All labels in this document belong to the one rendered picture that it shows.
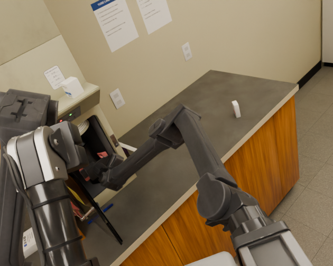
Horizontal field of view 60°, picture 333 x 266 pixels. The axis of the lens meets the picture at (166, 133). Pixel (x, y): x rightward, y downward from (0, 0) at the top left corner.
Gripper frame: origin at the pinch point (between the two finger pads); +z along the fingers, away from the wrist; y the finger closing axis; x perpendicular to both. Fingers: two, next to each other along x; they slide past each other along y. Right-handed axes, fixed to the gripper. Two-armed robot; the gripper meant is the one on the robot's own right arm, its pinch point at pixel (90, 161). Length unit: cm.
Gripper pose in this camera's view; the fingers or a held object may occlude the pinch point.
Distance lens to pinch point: 138.0
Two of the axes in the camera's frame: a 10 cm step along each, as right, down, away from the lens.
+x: 3.1, 7.6, 5.7
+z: -6.2, -2.9, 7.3
